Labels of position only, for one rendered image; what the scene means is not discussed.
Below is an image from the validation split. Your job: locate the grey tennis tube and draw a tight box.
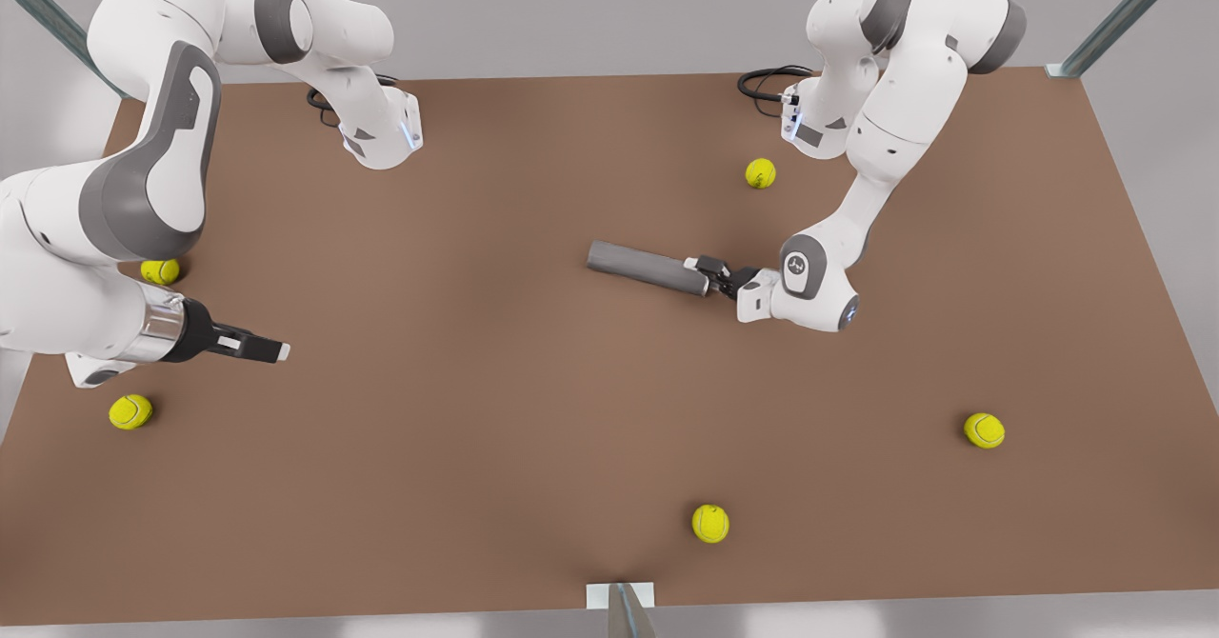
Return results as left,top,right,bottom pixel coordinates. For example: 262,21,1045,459
586,240,711,298

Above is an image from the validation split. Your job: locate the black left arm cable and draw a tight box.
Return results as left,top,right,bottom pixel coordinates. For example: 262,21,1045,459
737,65,816,107

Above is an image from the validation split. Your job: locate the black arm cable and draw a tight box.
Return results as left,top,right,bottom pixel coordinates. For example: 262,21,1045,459
306,73,402,130
737,65,816,107

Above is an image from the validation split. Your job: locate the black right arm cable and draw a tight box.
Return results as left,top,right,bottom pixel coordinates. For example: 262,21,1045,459
306,73,402,130

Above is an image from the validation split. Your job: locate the silver frame post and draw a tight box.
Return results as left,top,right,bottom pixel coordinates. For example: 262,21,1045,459
0,0,131,102
585,581,658,638
1045,0,1207,80

